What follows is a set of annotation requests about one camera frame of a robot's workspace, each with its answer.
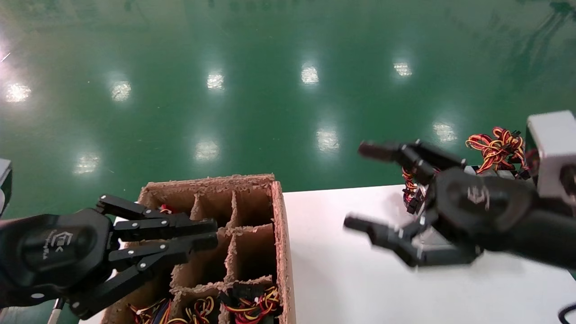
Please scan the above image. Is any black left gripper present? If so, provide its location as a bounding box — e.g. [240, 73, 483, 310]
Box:
[0, 194, 219, 320]

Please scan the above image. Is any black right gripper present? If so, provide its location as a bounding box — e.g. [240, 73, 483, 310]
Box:
[343, 139, 541, 269]

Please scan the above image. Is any brown cardboard box with dividers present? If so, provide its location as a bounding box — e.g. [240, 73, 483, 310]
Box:
[101, 173, 297, 324]

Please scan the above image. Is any white pipe frame cart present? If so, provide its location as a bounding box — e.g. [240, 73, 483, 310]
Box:
[46, 297, 65, 324]

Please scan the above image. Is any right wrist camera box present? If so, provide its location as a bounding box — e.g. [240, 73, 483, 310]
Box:
[525, 110, 576, 202]

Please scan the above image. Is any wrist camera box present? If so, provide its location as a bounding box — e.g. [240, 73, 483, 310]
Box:
[525, 110, 576, 202]
[0, 158, 14, 217]

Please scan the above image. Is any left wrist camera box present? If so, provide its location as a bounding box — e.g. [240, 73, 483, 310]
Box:
[0, 158, 14, 217]

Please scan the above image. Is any black cable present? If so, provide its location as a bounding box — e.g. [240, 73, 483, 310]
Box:
[558, 303, 576, 324]

